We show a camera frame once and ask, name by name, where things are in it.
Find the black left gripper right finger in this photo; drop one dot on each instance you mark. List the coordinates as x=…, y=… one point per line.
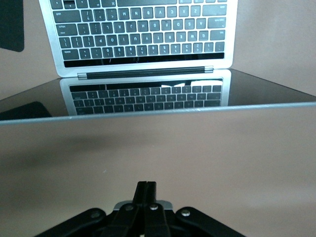
x=151, y=192

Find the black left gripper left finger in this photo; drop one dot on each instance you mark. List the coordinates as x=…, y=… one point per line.
x=140, y=192

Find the silver laptop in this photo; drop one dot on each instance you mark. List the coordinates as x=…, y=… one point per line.
x=148, y=37

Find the black mouse pad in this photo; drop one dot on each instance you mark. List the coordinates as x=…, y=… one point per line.
x=11, y=24

